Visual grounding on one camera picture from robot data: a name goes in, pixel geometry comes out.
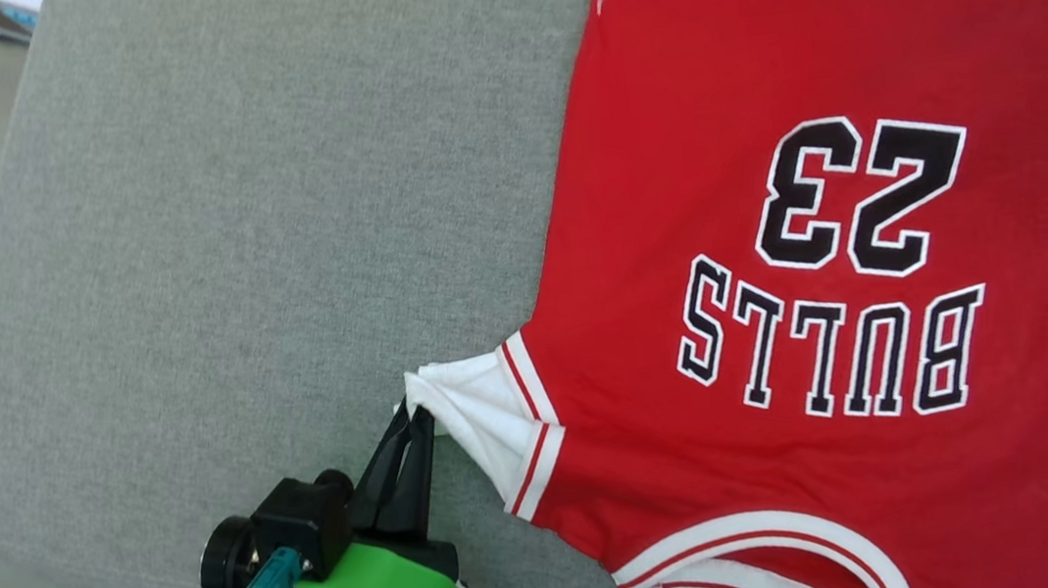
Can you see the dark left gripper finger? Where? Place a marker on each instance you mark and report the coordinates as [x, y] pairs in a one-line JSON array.
[[375, 503], [416, 513]]

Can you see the red white basketball jersey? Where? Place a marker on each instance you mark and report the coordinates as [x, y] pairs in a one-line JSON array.
[[754, 61]]

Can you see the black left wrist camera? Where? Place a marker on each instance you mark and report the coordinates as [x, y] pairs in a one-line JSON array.
[[303, 516]]

